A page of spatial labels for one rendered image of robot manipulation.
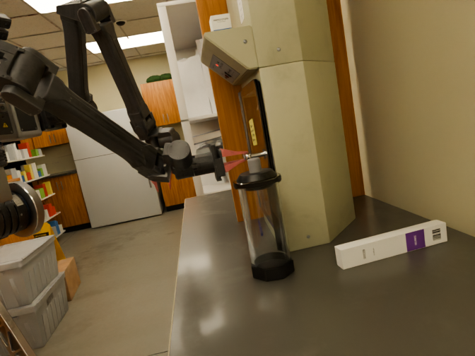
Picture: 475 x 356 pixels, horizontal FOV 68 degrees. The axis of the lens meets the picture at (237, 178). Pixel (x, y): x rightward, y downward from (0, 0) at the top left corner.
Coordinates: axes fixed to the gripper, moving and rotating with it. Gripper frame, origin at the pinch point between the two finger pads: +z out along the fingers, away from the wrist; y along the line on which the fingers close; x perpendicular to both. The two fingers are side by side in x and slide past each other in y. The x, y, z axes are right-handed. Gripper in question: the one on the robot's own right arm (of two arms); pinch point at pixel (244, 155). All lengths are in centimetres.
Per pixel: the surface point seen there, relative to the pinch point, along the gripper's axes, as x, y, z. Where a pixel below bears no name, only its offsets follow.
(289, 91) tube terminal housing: -11.0, 14.3, 12.0
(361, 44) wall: 21, 28, 49
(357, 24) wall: 22, 34, 49
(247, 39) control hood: -11.1, 27.8, 4.0
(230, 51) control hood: -11.0, 25.9, -0.5
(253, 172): -20.7, -2.1, -1.9
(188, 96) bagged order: 132, 32, -10
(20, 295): 147, -77, -148
